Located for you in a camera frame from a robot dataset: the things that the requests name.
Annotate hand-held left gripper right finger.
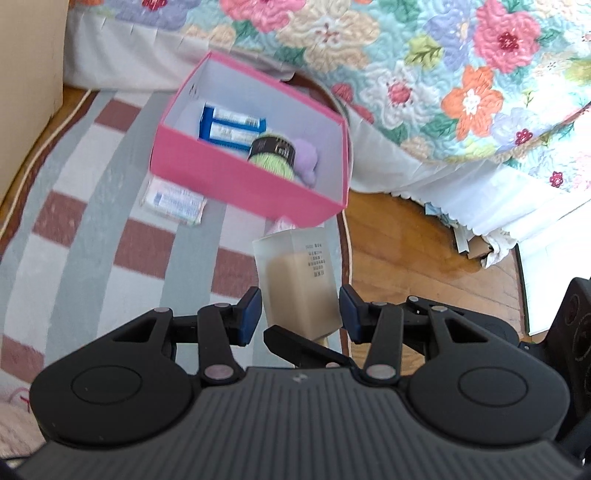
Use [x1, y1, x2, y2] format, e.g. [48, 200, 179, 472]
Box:
[339, 285, 492, 386]

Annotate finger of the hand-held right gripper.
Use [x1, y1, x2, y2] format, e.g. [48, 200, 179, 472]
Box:
[263, 325, 354, 368]

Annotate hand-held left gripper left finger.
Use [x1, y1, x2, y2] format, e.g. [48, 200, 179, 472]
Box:
[111, 286, 262, 386]

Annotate frosted foundation bottle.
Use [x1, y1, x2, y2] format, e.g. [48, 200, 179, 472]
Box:
[252, 226, 342, 342]

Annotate pink cardboard box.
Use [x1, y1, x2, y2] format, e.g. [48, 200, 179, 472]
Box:
[150, 50, 350, 228]

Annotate green yarn ball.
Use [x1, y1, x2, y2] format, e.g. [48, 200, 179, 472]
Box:
[247, 134, 298, 178]

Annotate blue wipes packet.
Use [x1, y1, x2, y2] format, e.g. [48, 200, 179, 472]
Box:
[198, 104, 267, 151]

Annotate clear bag of floss picks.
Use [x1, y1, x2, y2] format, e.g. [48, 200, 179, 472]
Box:
[268, 216, 298, 236]

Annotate white wrapped packet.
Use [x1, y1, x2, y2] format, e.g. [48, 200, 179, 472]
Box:
[141, 178, 206, 226]

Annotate flat cardboard pieces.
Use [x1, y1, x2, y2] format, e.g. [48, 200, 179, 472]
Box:
[425, 203, 495, 268]

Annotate floral quilt bedspread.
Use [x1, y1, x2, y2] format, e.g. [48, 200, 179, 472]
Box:
[62, 9, 591, 268]

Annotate purple plush toy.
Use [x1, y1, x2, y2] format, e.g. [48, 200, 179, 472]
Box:
[291, 137, 320, 188]

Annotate striped checked rug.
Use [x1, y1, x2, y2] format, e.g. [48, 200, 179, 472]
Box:
[0, 85, 354, 416]

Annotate floral quilt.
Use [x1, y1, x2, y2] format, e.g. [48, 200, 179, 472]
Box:
[69, 0, 591, 195]

